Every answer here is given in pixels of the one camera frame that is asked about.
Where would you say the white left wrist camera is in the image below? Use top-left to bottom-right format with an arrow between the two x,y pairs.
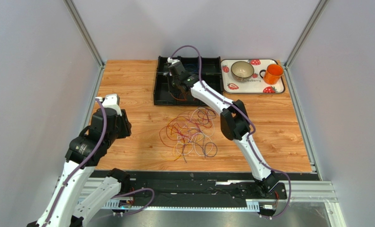
96,94 -> 122,116

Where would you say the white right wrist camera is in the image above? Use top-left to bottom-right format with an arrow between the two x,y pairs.
167,57 -> 180,65

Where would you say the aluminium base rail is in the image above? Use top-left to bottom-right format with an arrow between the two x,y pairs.
102,181 -> 337,212

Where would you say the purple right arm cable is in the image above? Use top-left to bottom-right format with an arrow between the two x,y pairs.
170,45 -> 292,220

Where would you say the right aluminium corner post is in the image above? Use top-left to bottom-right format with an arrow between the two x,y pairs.
285,0 -> 329,68

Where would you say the pink cable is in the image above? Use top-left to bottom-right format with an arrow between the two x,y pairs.
187,108 -> 216,139

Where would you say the yellow cable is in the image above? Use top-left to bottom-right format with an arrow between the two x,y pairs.
161,138 -> 201,161

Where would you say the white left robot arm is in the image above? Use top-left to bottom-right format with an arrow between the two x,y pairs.
28,107 -> 132,227

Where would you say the beige ceramic bowl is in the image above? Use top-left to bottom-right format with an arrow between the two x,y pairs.
230,61 -> 255,82

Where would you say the aluminium corner frame post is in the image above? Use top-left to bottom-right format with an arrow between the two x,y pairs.
63,0 -> 105,69

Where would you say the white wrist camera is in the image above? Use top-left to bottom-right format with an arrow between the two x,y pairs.
167,57 -> 180,65
96,94 -> 122,116

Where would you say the orange mug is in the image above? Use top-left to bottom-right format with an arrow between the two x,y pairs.
259,64 -> 284,85

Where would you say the black compartment organizer tray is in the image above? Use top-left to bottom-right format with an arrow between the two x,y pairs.
153,55 -> 226,106

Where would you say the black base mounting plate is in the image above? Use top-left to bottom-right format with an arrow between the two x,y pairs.
89,170 -> 321,209

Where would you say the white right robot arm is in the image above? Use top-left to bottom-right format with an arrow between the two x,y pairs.
167,58 -> 279,197

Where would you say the white cable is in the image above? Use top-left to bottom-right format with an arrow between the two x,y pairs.
175,108 -> 215,157

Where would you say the orange cable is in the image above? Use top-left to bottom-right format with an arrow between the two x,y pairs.
170,91 -> 190,102

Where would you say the strawberry print serving tray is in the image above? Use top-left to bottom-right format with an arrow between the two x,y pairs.
221,59 -> 286,95

